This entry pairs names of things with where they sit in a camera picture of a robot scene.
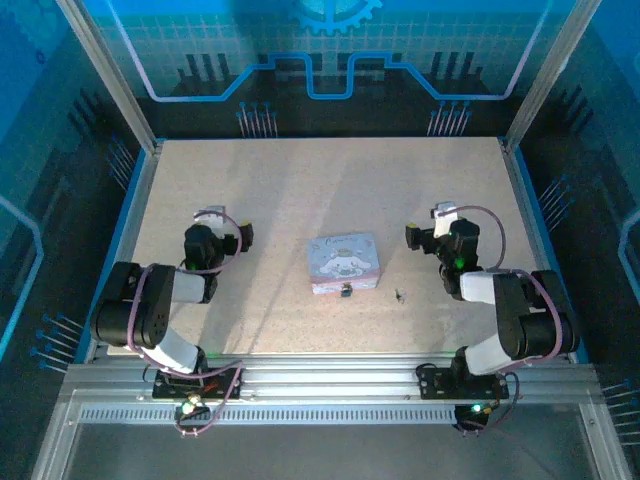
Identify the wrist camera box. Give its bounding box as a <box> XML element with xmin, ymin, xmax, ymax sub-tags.
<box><xmin>432</xmin><ymin>201</ymin><xmax>461</xmax><ymax>239</ymax></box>
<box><xmin>193</xmin><ymin>203</ymin><xmax>227</xmax><ymax>227</ymax></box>

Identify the aluminium side rail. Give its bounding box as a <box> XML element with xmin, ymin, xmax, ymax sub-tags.
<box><xmin>498</xmin><ymin>137</ymin><xmax>577</xmax><ymax>362</ymax></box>
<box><xmin>83</xmin><ymin>139</ymin><xmax>165</xmax><ymax>362</ymax></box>

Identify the aluminium mounting rail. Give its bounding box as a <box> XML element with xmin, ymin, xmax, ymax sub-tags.
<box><xmin>62</xmin><ymin>351</ymin><xmax>604</xmax><ymax>404</ymax></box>

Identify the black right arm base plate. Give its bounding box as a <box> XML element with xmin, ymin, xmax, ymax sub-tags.
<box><xmin>416</xmin><ymin>363</ymin><xmax>510</xmax><ymax>401</ymax></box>

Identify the blue circuit print backdrop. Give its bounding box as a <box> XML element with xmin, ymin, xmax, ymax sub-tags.
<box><xmin>82</xmin><ymin>0</ymin><xmax>576</xmax><ymax>139</ymax></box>

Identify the lit controller module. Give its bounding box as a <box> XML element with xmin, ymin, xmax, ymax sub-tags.
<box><xmin>453</xmin><ymin>402</ymin><xmax>494</xmax><ymax>432</ymax></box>
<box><xmin>174</xmin><ymin>394</ymin><xmax>209</xmax><ymax>419</ymax></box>

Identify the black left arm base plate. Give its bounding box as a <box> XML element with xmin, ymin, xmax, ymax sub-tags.
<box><xmin>151</xmin><ymin>367</ymin><xmax>245</xmax><ymax>401</ymax></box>

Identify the slotted grey cable duct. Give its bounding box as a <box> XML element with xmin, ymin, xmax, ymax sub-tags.
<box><xmin>77</xmin><ymin>407</ymin><xmax>501</xmax><ymax>426</ymax></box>

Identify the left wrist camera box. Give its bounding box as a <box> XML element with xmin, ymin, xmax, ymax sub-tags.
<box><xmin>193</xmin><ymin>203</ymin><xmax>227</xmax><ymax>227</ymax></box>

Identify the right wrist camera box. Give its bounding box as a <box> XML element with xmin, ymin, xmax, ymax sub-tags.
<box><xmin>432</xmin><ymin>201</ymin><xmax>461</xmax><ymax>239</ymax></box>

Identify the cartoon dog tin box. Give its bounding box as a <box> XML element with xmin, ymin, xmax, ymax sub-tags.
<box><xmin>305</xmin><ymin>231</ymin><xmax>384</xmax><ymax>296</ymax></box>

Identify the aluminium frame post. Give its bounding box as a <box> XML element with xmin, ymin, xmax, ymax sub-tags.
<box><xmin>53</xmin><ymin>0</ymin><xmax>165</xmax><ymax>154</ymax></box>
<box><xmin>501</xmin><ymin>0</ymin><xmax>605</xmax><ymax>151</ymax></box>

